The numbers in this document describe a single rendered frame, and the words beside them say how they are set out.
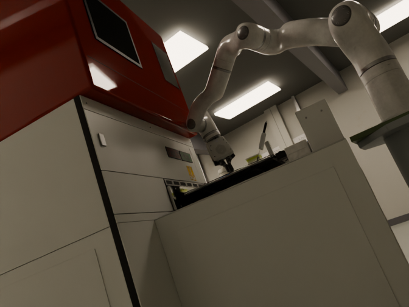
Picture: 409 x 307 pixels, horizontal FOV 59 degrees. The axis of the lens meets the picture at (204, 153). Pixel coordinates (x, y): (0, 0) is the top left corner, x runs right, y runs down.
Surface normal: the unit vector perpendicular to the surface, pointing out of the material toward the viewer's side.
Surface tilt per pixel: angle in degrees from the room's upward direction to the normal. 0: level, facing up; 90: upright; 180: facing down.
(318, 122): 90
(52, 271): 90
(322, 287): 90
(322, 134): 90
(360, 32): 126
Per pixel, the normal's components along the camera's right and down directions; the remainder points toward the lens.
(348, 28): -0.39, 0.54
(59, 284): -0.37, -0.12
